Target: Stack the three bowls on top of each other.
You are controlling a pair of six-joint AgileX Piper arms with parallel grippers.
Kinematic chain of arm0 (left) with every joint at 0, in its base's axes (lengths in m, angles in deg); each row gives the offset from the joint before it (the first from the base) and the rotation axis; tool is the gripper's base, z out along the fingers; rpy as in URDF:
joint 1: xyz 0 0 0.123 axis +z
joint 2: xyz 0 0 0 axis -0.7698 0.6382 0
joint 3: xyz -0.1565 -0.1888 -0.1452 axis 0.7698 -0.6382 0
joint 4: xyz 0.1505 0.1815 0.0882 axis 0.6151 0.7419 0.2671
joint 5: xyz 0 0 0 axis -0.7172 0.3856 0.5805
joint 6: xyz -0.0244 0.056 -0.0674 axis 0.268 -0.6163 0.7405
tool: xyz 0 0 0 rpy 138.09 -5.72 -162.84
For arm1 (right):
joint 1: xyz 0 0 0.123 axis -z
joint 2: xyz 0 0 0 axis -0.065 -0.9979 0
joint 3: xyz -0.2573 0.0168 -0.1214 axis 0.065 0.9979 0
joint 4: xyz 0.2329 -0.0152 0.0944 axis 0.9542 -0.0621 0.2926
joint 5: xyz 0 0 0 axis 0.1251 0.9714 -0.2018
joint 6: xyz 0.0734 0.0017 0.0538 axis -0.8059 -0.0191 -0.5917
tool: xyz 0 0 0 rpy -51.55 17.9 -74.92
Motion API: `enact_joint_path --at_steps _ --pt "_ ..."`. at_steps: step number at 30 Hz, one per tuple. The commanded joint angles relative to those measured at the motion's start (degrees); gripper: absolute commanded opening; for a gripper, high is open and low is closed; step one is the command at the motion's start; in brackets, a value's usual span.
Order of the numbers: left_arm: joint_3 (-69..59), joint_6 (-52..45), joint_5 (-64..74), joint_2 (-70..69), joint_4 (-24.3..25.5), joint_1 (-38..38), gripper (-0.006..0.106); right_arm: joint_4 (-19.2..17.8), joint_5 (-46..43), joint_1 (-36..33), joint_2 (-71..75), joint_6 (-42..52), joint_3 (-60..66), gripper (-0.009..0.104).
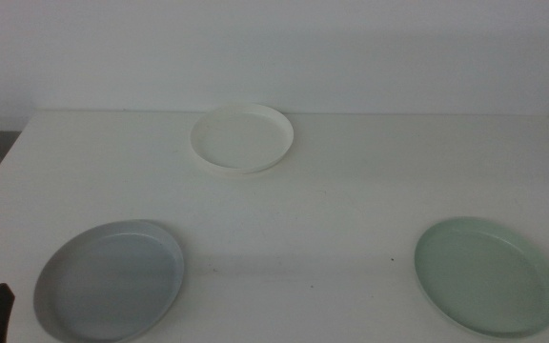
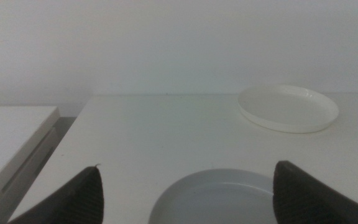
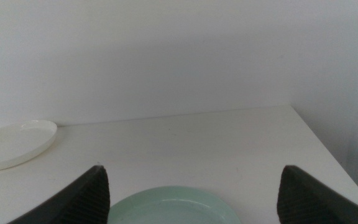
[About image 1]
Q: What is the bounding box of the grey shallow bowl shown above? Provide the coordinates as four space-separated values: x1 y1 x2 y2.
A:
32 219 186 343

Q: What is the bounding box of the white shallow bowl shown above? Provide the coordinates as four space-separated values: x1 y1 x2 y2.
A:
190 103 295 175

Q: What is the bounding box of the green shallow bowl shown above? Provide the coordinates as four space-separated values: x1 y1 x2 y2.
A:
414 216 549 340

